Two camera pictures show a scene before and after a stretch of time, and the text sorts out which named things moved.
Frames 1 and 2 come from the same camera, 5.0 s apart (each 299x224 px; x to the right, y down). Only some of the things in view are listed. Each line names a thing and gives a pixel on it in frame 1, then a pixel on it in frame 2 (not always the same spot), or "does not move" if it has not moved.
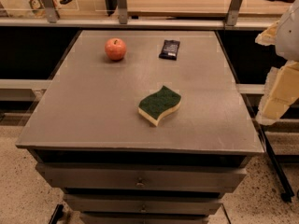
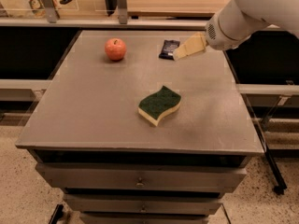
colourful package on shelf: (35, 1) does not move
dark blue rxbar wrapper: (169, 49) does not move
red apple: (116, 49) does not move
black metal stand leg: (288, 195) to (280, 185)
